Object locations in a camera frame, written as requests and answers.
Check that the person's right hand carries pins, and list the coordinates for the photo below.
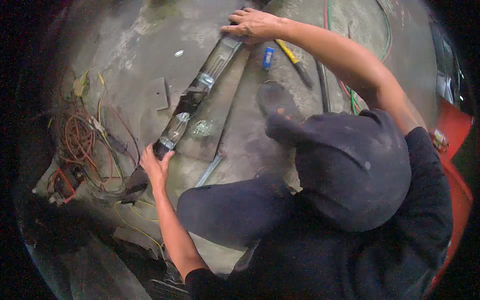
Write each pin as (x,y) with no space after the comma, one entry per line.
(258,25)

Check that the person's left hand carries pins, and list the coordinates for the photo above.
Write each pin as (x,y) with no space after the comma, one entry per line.
(156,170)

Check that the person's right fingers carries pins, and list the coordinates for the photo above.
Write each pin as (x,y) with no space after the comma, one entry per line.
(236,22)

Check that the long chrome trim strip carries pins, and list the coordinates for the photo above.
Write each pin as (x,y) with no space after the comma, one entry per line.
(217,62)

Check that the small blue lighter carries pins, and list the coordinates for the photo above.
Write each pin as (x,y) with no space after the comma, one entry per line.
(268,57)

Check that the small white scrap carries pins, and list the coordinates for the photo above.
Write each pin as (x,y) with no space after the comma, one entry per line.
(179,53)

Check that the grey metal plate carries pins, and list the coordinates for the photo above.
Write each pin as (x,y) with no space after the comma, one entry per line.
(157,94)

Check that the black metal rod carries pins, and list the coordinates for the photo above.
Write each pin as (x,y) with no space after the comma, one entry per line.
(323,88)

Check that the pile of metal shavings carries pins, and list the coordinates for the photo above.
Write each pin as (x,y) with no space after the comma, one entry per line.
(202,128)

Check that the thin metal bar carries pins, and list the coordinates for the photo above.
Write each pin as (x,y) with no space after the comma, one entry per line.
(208,170)

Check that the yellow-green scrap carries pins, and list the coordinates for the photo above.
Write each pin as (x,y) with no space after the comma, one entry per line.
(80,84)

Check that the person's legs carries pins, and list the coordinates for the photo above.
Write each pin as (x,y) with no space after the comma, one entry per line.
(348,168)

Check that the red-edged black electrical box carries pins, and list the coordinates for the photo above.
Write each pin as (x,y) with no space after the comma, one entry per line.
(65,183)

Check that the person's body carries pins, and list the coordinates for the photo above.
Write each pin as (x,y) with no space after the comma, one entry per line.
(337,262)

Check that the red vehicle body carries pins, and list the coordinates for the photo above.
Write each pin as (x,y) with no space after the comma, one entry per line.
(455,180)

